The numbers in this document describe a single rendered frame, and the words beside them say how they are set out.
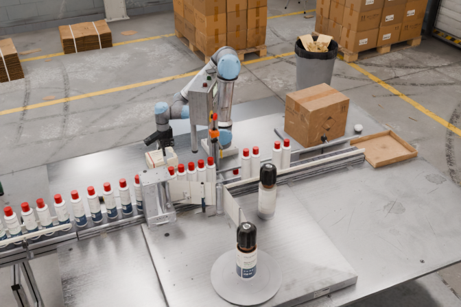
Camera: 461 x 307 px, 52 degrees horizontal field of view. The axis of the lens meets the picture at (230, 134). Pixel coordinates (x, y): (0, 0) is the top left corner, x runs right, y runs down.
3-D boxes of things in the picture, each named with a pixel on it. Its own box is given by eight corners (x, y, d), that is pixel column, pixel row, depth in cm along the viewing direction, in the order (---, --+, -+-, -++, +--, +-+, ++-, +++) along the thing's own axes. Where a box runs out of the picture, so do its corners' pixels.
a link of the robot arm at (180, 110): (189, 99, 266) (169, 100, 265) (189, 109, 256) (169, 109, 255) (189, 112, 270) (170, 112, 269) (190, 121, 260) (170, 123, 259)
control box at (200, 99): (189, 124, 231) (187, 90, 220) (199, 107, 244) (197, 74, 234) (209, 127, 229) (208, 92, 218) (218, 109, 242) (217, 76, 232)
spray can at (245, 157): (243, 183, 256) (243, 153, 244) (239, 178, 260) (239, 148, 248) (252, 181, 257) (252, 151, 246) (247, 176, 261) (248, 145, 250)
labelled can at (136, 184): (138, 212, 238) (133, 180, 226) (136, 205, 242) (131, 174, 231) (148, 210, 239) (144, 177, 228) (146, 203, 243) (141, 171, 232)
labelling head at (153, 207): (149, 227, 228) (143, 186, 214) (143, 210, 238) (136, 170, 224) (176, 220, 232) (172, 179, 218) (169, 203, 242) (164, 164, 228)
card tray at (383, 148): (374, 168, 274) (376, 162, 272) (349, 144, 294) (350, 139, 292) (416, 156, 283) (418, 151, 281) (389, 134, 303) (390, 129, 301)
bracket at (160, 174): (143, 186, 215) (143, 185, 214) (137, 173, 223) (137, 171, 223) (171, 179, 219) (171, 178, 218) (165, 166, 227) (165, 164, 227)
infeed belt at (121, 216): (77, 237, 229) (75, 231, 227) (75, 225, 236) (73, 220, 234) (363, 159, 280) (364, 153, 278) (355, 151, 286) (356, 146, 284)
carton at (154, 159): (152, 175, 271) (151, 164, 267) (146, 163, 280) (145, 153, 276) (178, 167, 277) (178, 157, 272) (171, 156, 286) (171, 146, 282)
